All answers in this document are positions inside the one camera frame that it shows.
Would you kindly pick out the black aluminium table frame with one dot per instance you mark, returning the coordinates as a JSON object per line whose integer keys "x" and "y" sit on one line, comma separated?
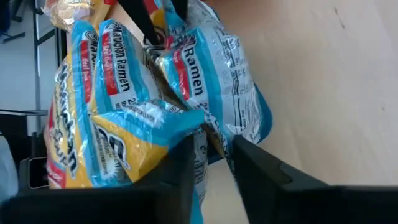
{"x": 61, "y": 43}

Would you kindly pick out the grey metal post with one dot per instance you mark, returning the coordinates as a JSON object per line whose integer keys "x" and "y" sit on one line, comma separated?
{"x": 36, "y": 77}

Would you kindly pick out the yellow Maruchan ramen pack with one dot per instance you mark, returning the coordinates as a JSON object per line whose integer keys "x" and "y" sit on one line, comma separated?
{"x": 68, "y": 12}

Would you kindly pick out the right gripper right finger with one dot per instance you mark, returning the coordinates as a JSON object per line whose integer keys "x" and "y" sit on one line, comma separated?
{"x": 261, "y": 186}

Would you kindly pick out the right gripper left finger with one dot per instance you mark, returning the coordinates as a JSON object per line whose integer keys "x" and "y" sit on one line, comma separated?
{"x": 174, "y": 186}

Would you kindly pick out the grey horizontal bar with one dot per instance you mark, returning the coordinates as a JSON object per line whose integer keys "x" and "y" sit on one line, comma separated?
{"x": 18, "y": 112}

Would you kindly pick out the black white-edged box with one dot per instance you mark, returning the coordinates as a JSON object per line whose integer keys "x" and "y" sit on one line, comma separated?
{"x": 38, "y": 174}

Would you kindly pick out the blue plastic bin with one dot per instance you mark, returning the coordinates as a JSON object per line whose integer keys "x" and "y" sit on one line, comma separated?
{"x": 265, "y": 121}

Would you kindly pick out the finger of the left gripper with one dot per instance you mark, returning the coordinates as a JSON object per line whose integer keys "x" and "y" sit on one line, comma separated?
{"x": 140, "y": 18}
{"x": 180, "y": 9}

